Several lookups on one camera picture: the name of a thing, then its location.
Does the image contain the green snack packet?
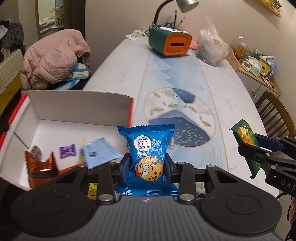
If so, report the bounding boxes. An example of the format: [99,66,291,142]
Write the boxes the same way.
[231,119,264,179]

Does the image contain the blue cookie snack packet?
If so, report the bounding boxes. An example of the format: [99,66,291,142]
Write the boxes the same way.
[116,124,178,196]

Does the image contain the purple candy wrapper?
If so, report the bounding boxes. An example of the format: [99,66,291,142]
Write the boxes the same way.
[59,144,76,159]

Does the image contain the person's right hand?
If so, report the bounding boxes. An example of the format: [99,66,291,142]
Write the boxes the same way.
[288,197,296,223]

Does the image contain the yellow candy packet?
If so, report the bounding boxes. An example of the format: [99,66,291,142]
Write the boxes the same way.
[87,183,97,200]

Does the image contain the pale round snack packet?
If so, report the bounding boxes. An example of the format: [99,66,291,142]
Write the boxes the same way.
[195,183,206,199]

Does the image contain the wooden chair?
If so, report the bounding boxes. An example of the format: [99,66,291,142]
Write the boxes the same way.
[255,90,295,138]

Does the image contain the light blue snack packet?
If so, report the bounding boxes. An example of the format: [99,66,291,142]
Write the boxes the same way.
[80,138,123,170]

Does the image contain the red white small candy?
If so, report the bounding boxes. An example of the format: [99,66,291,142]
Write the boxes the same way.
[169,137,175,148]

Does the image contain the red snack packet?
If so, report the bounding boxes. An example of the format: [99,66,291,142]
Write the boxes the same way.
[58,162,86,175]

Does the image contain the orange foil snack packet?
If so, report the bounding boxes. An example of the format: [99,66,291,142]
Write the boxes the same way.
[25,151,58,188]

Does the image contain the white small clock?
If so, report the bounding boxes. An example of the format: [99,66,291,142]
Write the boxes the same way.
[241,59,252,72]

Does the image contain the wooden side shelf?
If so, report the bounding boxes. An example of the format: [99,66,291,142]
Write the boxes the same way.
[226,48,280,101]

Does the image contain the clear plastic bag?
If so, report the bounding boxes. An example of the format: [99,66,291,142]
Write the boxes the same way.
[196,16,229,67]

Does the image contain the pink notebook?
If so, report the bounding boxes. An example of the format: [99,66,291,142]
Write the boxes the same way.
[189,40,198,51]

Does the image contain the blue white bag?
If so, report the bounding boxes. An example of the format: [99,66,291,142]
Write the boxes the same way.
[52,63,91,90]

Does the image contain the green orange desk organizer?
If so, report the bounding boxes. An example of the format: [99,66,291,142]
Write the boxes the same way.
[149,24,192,56]

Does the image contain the pink puffer jacket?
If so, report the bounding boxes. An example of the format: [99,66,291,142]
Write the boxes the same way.
[21,29,91,92]

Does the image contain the silver desk lamp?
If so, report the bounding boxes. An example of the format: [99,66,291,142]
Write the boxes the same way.
[153,0,200,26]

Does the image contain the cream yellow cushioned sofa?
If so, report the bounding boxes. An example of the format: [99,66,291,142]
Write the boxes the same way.
[0,49,23,114]

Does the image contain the papers on table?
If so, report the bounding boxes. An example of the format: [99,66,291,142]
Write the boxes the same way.
[125,30,147,41]

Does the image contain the clothes pile on chair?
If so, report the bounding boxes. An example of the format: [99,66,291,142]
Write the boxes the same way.
[1,20,24,53]

